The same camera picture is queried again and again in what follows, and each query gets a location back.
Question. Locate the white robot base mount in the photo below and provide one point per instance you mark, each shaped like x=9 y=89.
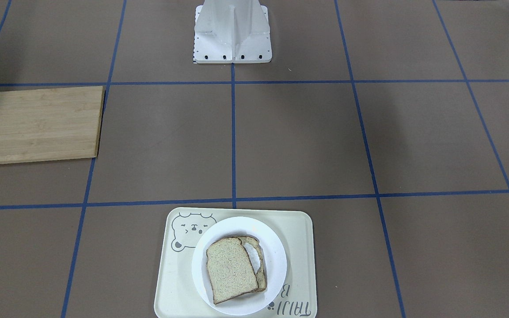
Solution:
x=232 y=31

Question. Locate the white round plate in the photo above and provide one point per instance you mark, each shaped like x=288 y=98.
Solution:
x=263 y=229

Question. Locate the cream bear tray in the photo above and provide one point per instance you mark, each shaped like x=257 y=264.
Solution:
x=287 y=243

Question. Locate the bamboo cutting board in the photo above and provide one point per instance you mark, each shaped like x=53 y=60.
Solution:
x=50 y=124

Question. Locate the bread slice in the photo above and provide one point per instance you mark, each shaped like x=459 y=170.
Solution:
x=255 y=253
x=229 y=269

